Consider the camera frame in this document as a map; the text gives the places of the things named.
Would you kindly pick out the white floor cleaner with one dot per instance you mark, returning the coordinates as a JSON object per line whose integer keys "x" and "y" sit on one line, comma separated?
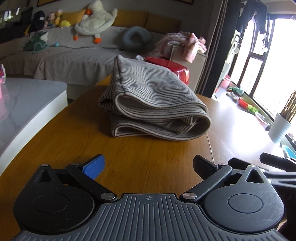
{"x": 234, "y": 50}

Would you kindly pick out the black plush toy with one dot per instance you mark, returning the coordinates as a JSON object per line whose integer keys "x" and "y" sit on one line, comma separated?
{"x": 36, "y": 24}

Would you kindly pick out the grey striped knit garment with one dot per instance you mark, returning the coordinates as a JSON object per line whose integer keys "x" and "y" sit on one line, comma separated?
{"x": 147, "y": 99}

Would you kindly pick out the metal bowl planter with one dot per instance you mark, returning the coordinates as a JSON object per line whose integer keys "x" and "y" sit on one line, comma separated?
{"x": 262, "y": 120}

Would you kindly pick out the red round stool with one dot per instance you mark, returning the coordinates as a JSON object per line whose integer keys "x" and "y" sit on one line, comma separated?
{"x": 181, "y": 71}

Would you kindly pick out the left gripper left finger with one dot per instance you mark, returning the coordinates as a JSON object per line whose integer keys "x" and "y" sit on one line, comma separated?
{"x": 93, "y": 167}

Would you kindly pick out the green knit cloth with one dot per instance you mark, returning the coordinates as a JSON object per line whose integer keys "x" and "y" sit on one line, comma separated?
{"x": 37, "y": 43}

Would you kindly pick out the glass fish tank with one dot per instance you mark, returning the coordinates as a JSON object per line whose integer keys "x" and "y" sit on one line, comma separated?
{"x": 17, "y": 25}

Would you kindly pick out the pink plastic basin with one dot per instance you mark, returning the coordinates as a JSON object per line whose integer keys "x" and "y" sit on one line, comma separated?
{"x": 225, "y": 82}

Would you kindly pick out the beige armchair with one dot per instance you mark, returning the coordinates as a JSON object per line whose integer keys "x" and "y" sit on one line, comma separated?
{"x": 195, "y": 68}

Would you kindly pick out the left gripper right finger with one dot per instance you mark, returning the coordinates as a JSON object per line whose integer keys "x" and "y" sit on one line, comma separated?
{"x": 203, "y": 167}

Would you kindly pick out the grey covered sofa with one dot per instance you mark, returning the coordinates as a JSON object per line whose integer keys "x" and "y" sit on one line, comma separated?
{"x": 80, "y": 62}

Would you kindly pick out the potted bamboo plant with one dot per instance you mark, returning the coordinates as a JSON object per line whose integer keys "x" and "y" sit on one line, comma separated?
{"x": 282, "y": 122}

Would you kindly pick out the dark curtain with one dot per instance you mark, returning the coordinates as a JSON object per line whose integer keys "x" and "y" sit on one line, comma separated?
{"x": 219, "y": 28}

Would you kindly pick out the white marble coffee table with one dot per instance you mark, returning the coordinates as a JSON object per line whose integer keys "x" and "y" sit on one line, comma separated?
{"x": 27, "y": 105}

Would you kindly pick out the white plush goose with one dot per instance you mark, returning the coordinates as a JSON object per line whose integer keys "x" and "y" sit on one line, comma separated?
{"x": 95, "y": 21}

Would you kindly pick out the grey neck pillow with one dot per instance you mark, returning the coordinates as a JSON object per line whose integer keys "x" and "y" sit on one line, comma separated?
{"x": 135, "y": 39}

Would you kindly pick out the pink clothes pile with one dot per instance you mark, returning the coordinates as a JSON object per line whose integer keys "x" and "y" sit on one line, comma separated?
{"x": 190, "y": 43}

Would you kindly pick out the small plush toys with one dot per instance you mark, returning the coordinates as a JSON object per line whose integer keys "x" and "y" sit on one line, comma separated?
{"x": 54, "y": 20}

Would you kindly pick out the pink toy box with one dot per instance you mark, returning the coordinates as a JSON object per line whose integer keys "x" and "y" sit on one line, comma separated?
{"x": 2, "y": 74}

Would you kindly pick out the blue plastic basin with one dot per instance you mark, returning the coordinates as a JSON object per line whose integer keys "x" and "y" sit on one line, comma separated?
{"x": 288, "y": 153}

